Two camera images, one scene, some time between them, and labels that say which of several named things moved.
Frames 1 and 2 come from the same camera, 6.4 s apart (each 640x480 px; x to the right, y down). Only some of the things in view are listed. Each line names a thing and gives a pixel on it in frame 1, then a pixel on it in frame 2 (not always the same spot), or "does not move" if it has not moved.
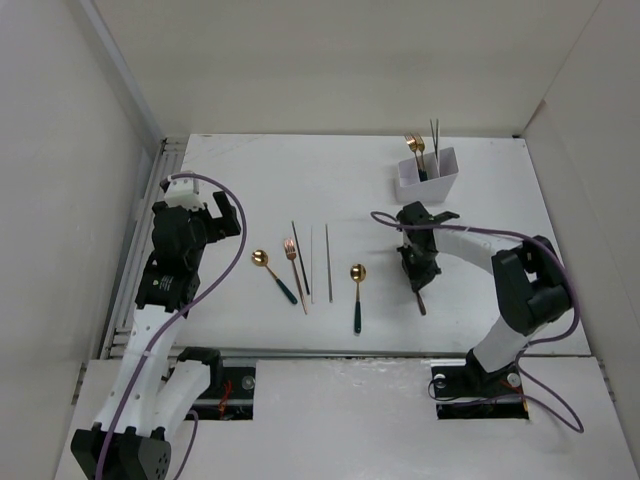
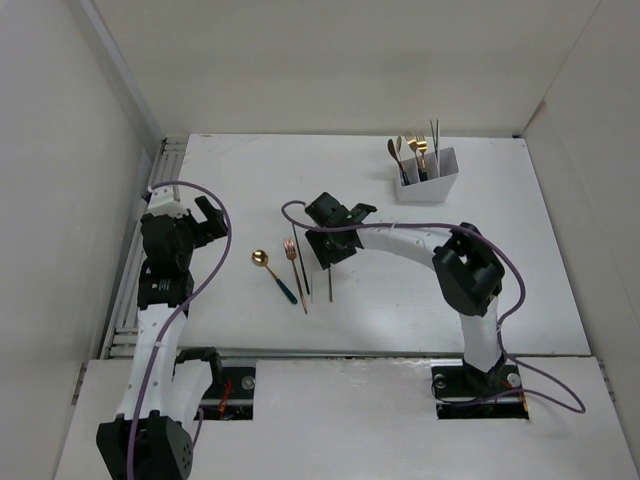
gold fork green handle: (413, 145) does not move
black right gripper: (418, 277) to (326, 256)
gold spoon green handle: (260, 258) does not move
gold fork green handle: (421, 146) does not move
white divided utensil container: (435, 189) does not move
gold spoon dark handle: (358, 273) to (398, 146)
